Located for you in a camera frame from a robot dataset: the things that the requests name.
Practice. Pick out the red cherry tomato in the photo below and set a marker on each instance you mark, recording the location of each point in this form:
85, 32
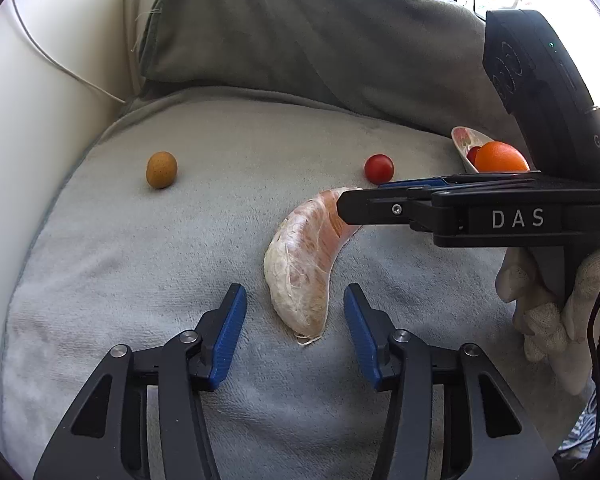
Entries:
378, 168
472, 154

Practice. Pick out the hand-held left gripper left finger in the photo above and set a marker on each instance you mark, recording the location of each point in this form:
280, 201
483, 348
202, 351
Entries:
230, 330

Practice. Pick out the small brown longan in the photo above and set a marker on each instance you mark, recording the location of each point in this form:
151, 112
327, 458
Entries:
161, 170

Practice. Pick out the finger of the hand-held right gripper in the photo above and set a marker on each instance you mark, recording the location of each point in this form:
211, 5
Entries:
375, 207
410, 184

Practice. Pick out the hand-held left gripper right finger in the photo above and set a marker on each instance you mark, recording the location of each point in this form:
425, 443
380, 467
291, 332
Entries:
360, 330

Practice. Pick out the striped cloth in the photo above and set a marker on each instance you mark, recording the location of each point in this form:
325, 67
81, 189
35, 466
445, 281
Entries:
587, 435

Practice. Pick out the white leather sofa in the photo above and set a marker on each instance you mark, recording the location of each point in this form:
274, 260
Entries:
55, 85

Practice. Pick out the grey sofa back cushion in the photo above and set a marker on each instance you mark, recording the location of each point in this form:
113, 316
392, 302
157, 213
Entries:
305, 35

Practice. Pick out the large orange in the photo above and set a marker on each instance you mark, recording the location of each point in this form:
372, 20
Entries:
500, 157

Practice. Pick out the peeled pomelo segment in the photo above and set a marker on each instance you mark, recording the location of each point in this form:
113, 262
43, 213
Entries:
300, 270

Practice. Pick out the person's right hand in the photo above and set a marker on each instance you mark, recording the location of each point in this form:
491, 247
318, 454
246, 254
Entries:
540, 320

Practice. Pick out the white bowl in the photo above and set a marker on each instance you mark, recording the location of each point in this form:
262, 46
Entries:
462, 137

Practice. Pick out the grey fleece blanket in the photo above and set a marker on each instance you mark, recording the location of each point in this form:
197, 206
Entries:
155, 260

